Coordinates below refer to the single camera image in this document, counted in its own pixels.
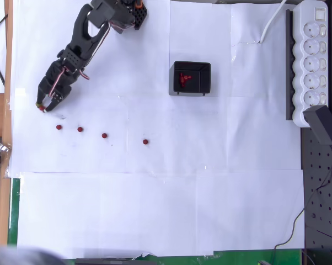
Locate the black open box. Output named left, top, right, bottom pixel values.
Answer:
left=168, top=61, right=212, bottom=97

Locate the wooden table edge strip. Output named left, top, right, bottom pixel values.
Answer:
left=0, top=0, right=14, bottom=247

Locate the metal clamp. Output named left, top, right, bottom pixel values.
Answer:
left=0, top=140, right=12, bottom=168

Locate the green cutting mat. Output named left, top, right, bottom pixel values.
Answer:
left=7, top=178, right=304, bottom=265

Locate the blurry grey object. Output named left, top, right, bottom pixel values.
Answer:
left=0, top=236, right=66, bottom=265

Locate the black flat device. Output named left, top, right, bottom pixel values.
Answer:
left=74, top=257, right=158, bottom=265

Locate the black power adapter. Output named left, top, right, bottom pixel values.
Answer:
left=303, top=104, right=332, bottom=147

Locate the white power strip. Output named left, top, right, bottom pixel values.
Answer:
left=292, top=0, right=329, bottom=129

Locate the black pegboard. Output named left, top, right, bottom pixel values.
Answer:
left=300, top=0, right=332, bottom=265

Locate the red white gripper wire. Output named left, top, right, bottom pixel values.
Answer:
left=47, top=68, right=67, bottom=97

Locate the white power cable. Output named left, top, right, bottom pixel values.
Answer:
left=259, top=0, right=288, bottom=45

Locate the thin black adapter cable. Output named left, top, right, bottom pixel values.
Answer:
left=270, top=143, right=332, bottom=265

